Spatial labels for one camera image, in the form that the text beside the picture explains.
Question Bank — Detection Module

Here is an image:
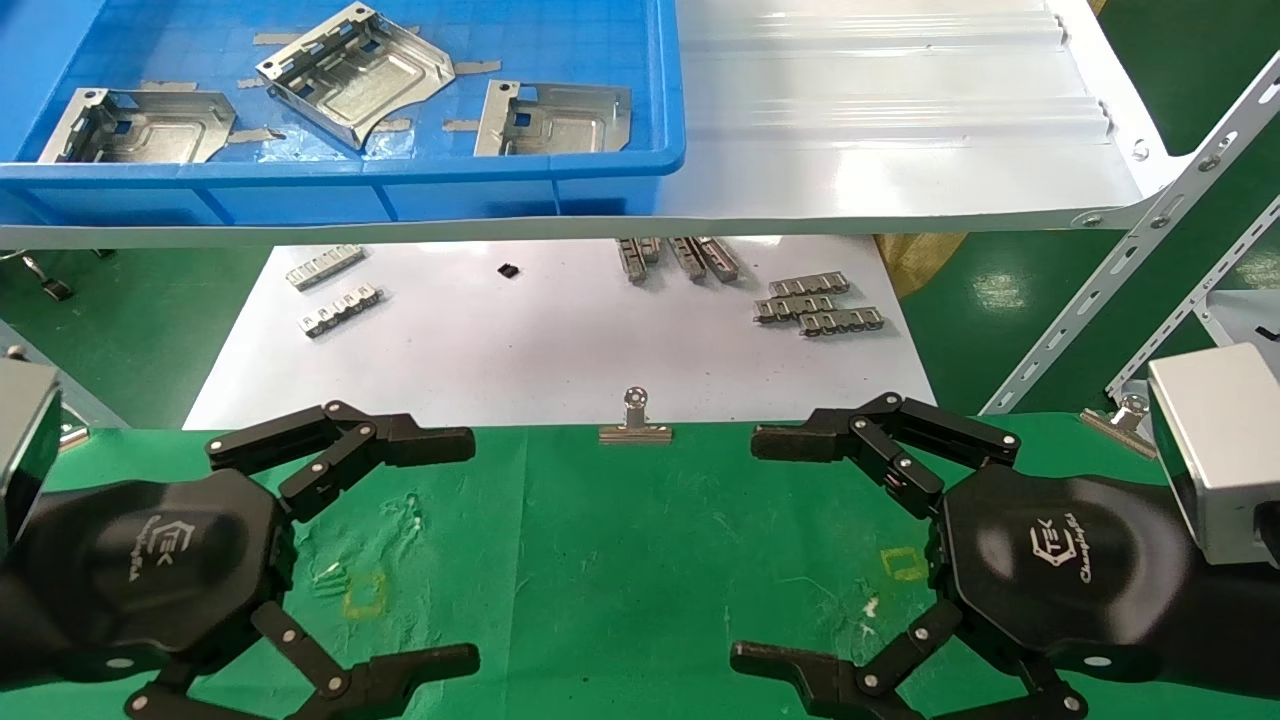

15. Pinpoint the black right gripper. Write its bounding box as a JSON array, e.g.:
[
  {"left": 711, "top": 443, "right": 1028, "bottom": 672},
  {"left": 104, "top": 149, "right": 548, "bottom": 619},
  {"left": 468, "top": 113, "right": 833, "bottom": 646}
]
[{"left": 729, "top": 392, "right": 1203, "bottom": 720}]

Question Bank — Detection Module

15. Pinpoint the white metal shelf panel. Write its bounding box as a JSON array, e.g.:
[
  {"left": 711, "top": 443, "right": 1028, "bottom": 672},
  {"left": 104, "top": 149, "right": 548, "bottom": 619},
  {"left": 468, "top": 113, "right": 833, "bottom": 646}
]
[{"left": 0, "top": 0, "right": 1197, "bottom": 251}]

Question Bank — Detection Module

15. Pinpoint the white paper sheet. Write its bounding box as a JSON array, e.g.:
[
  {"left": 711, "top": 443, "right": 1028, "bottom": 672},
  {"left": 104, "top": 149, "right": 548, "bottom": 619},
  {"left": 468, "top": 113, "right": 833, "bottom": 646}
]
[{"left": 183, "top": 235, "right": 937, "bottom": 431}]

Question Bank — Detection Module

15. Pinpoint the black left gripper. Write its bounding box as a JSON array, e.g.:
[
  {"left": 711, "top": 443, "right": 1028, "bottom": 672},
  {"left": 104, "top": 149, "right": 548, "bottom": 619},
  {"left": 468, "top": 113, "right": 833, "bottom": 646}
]
[{"left": 15, "top": 400, "right": 482, "bottom": 720}]

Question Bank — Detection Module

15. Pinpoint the black caster wheel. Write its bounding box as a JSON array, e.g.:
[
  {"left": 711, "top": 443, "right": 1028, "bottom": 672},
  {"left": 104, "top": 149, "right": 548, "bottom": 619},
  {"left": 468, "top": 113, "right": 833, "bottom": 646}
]
[{"left": 18, "top": 254, "right": 74, "bottom": 303}]

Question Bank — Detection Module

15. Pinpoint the yellow woven bag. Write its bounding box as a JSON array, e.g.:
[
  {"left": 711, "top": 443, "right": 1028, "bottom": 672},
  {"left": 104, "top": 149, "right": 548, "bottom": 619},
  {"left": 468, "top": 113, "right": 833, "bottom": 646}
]
[{"left": 874, "top": 233, "right": 970, "bottom": 300}]

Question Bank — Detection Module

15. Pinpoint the metal bracket with square hole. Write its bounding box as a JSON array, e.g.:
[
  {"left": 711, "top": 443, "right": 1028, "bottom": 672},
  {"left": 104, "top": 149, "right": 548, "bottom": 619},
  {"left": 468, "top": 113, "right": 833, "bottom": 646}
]
[{"left": 473, "top": 80, "right": 633, "bottom": 158}]

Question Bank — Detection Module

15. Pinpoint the short white perforated strut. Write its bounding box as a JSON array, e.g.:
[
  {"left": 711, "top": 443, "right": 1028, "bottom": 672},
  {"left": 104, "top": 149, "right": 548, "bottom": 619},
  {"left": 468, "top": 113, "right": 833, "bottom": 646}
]
[{"left": 1105, "top": 195, "right": 1280, "bottom": 403}]

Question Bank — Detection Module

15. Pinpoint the long white perforated strut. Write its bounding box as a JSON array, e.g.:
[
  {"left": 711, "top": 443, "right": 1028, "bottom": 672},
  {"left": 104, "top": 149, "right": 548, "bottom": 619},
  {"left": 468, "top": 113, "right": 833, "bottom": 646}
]
[{"left": 980, "top": 50, "right": 1280, "bottom": 416}]

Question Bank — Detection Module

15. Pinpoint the metal bracket with black clip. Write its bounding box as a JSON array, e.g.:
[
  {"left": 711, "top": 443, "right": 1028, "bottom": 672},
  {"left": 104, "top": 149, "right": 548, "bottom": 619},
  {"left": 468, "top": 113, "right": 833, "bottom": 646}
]
[{"left": 38, "top": 88, "right": 238, "bottom": 164}]

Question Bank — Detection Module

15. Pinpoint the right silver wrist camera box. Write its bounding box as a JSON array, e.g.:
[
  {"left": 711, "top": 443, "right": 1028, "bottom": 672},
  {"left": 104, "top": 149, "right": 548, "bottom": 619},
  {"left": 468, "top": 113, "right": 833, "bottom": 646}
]
[{"left": 1147, "top": 342, "right": 1280, "bottom": 568}]

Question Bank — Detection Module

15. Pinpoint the blue plastic bin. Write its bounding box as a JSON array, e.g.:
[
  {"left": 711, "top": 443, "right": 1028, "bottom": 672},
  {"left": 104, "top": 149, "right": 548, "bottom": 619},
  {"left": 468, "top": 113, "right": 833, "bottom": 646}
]
[{"left": 0, "top": 0, "right": 687, "bottom": 229}]

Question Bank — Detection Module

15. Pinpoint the curved-edge stamped metal bracket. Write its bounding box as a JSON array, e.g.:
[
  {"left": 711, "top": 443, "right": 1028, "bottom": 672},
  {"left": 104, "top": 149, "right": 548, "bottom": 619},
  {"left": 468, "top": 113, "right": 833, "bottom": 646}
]
[{"left": 255, "top": 2, "right": 456, "bottom": 151}]

